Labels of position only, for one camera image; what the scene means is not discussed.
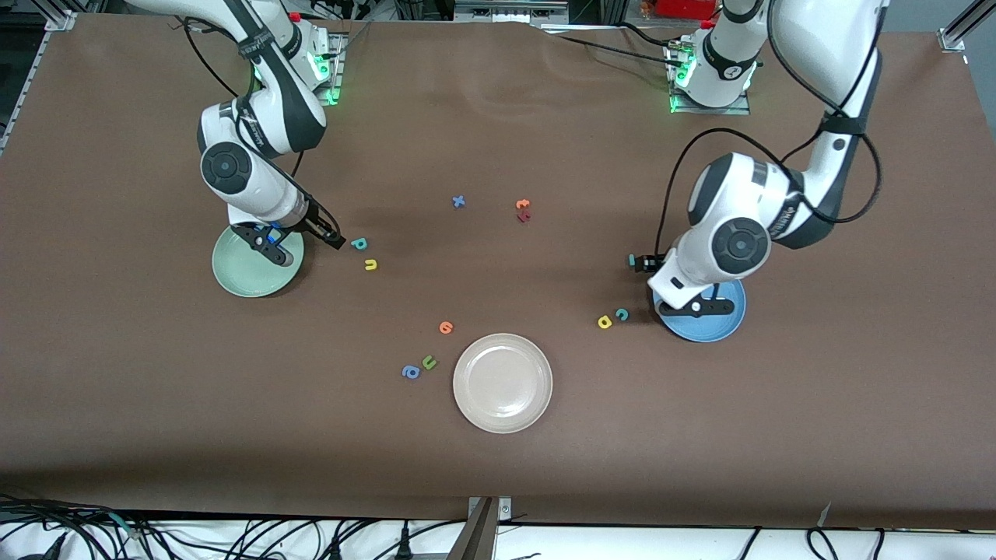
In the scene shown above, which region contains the blue plate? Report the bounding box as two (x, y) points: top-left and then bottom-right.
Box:
(652, 276), (748, 343)

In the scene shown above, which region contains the light green plate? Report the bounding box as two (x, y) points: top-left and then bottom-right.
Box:
(212, 224), (306, 298)

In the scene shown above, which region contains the beige plate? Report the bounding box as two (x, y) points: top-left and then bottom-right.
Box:
(453, 333), (554, 434)

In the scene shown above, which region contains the red box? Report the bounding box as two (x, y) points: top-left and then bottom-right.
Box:
(652, 0), (724, 20)

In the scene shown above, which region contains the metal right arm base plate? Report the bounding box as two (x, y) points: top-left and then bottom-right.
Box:
(257, 31), (348, 107)

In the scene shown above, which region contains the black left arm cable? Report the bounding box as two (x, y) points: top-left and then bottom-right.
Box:
(655, 31), (884, 257)

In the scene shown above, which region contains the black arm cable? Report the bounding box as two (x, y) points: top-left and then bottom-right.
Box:
(175, 14), (343, 238)
(655, 31), (884, 257)

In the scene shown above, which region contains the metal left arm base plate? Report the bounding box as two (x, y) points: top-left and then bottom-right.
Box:
(665, 43), (752, 116)

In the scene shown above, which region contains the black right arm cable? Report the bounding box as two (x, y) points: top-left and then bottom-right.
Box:
(175, 14), (343, 238)

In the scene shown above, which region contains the black cable on table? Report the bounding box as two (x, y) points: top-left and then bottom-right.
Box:
(537, 27), (679, 67)

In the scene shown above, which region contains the aluminium frame corner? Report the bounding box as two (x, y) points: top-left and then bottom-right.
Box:
(43, 0), (79, 32)

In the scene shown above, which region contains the aluminium bracket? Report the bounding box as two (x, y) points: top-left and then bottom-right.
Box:
(445, 496), (514, 560)

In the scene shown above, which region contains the aluminium frame profile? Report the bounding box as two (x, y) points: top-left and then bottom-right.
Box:
(938, 0), (996, 54)

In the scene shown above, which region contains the black cable bundle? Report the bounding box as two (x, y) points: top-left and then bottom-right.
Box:
(0, 492), (164, 560)

